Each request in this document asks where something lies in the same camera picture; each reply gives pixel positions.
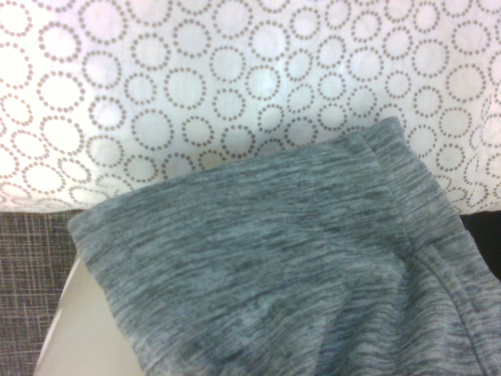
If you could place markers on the gray heathered garment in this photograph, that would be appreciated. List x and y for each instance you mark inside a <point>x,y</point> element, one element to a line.
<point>274,254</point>

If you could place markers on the white perforated laundry basket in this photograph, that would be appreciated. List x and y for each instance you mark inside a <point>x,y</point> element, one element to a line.
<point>86,321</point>

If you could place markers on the bed with dotted-circle white sheet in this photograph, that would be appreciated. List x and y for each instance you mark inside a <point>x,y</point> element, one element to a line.
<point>195,78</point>

